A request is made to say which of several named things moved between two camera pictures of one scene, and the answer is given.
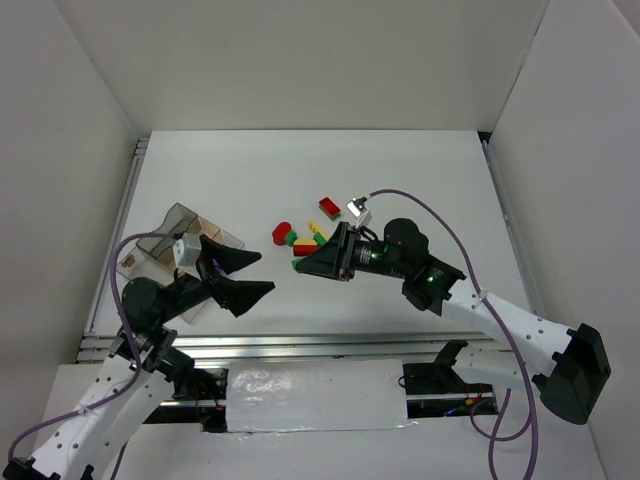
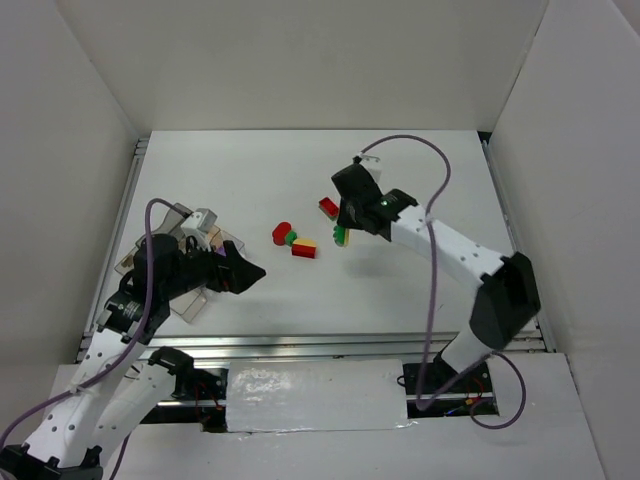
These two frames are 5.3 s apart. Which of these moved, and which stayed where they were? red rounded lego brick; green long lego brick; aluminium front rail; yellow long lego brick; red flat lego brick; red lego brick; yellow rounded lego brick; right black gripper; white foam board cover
Moved: green long lego brick; right black gripper; yellow long lego brick
Stayed: white foam board cover; aluminium front rail; red rounded lego brick; red lego brick; yellow rounded lego brick; red flat lego brick
